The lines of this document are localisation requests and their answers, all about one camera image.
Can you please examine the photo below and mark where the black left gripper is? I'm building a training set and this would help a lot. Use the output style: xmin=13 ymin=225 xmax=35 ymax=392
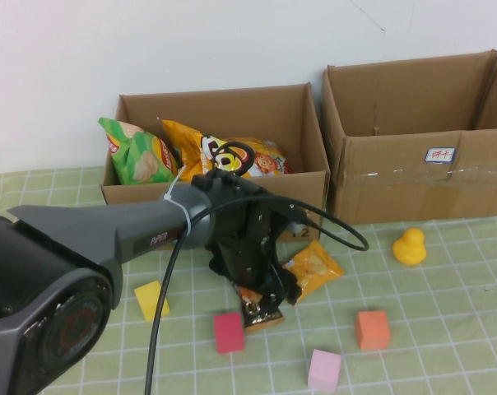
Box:
xmin=207 ymin=193 xmax=305 ymax=306

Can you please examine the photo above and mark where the black small chips packet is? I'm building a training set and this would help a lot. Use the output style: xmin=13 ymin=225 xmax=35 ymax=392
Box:
xmin=238 ymin=286 xmax=286 ymax=333

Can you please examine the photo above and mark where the yellow small snack packet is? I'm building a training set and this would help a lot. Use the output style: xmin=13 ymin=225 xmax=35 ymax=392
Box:
xmin=281 ymin=239 xmax=346 ymax=306

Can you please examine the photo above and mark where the red foam cube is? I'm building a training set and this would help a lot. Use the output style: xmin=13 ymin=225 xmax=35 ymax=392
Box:
xmin=213 ymin=311 xmax=246 ymax=355

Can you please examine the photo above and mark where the yellow foam cube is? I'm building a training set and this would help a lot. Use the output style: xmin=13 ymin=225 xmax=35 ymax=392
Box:
xmin=133 ymin=280 xmax=171 ymax=323

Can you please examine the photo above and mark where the pink foam cube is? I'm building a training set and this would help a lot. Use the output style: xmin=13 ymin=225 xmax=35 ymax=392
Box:
xmin=307 ymin=348 xmax=342 ymax=393

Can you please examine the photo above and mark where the orange cheese puffs bag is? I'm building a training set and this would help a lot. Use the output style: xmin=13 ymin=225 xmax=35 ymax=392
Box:
xmin=160 ymin=118 xmax=293 ymax=183

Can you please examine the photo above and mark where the orange foam cube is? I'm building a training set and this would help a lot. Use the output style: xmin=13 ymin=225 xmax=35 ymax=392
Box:
xmin=354 ymin=309 xmax=392 ymax=351

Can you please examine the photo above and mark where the green checked tablecloth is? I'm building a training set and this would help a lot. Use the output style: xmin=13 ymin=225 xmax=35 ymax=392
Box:
xmin=0 ymin=166 xmax=497 ymax=395

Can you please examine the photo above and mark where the cardboard box printed F2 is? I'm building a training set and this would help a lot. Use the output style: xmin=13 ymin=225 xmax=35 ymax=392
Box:
xmin=99 ymin=83 xmax=331 ymax=248

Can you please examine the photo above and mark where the yellow rubber duck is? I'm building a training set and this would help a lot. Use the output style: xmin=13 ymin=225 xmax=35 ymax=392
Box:
xmin=392 ymin=227 xmax=428 ymax=266

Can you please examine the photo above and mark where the green potato chips bag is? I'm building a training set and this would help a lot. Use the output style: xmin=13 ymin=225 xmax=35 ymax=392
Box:
xmin=98 ymin=117 xmax=182 ymax=186

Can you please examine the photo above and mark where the taped cardboard box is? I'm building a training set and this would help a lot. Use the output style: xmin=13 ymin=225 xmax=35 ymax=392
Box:
xmin=320 ymin=49 xmax=497 ymax=225

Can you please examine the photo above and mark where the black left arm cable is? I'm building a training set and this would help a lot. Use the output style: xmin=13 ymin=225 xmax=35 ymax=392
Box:
xmin=143 ymin=141 xmax=371 ymax=395

